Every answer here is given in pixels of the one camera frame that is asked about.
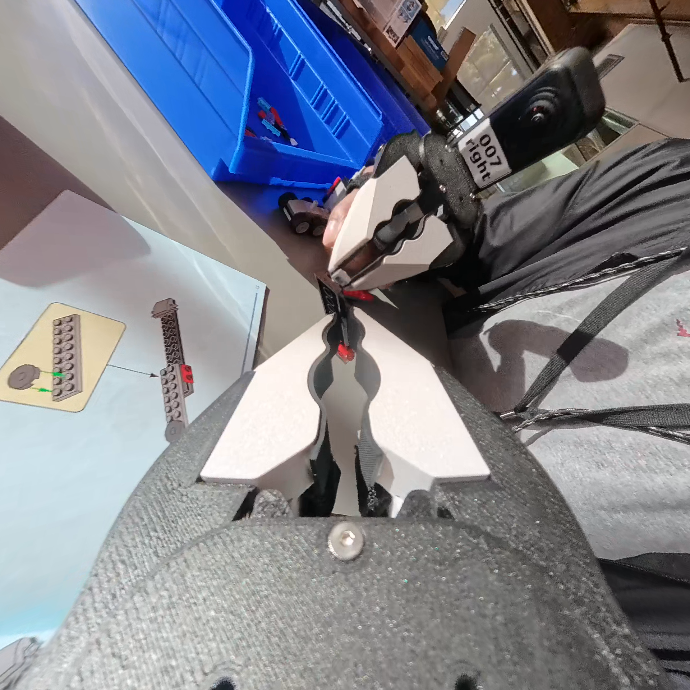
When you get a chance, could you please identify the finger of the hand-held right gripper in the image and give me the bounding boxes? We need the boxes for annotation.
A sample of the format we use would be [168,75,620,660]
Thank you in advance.
[344,215,454,290]
[328,158,428,277]

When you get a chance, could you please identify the grey desk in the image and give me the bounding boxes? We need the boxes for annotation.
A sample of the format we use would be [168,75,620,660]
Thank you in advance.
[0,0,454,648]

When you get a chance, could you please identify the person's right forearm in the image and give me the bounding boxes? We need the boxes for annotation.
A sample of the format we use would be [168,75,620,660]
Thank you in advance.
[447,137,690,324]

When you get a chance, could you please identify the pile of loose toy bricks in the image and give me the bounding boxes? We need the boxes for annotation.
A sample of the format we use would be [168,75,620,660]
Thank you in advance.
[245,97,300,147]

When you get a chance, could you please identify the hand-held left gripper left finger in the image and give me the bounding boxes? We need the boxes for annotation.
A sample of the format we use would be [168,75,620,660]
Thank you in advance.
[199,314,346,515]

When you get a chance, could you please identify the blue printed box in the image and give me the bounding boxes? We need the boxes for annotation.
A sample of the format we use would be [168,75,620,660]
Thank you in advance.
[412,16,451,68]

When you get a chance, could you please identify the person's grey sweatshirt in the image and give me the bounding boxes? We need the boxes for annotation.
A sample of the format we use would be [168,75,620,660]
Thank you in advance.
[447,259,690,561]

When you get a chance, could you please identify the light blue instruction booklet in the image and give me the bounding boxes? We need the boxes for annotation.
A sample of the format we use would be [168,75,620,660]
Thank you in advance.
[0,190,268,648]

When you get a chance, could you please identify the person's black trousers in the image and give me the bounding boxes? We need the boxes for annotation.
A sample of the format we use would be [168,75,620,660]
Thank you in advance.
[598,552,690,677]

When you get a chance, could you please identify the white printed box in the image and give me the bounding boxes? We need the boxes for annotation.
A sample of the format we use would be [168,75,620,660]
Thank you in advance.
[380,0,421,46]

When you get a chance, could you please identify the red black toy brick truck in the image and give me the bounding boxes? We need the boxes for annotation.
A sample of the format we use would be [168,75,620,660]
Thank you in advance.
[277,175,378,235]

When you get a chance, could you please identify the blue plastic bin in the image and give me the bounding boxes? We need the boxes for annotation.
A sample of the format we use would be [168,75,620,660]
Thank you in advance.
[75,0,432,187]

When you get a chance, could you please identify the long black brick beam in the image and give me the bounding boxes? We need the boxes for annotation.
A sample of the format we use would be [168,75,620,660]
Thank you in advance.
[314,272,357,362]

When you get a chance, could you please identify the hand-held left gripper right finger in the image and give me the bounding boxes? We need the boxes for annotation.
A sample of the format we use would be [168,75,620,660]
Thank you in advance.
[345,318,491,515]

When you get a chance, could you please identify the person's right hand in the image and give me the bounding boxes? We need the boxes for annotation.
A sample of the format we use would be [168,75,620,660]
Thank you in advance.
[322,191,359,254]

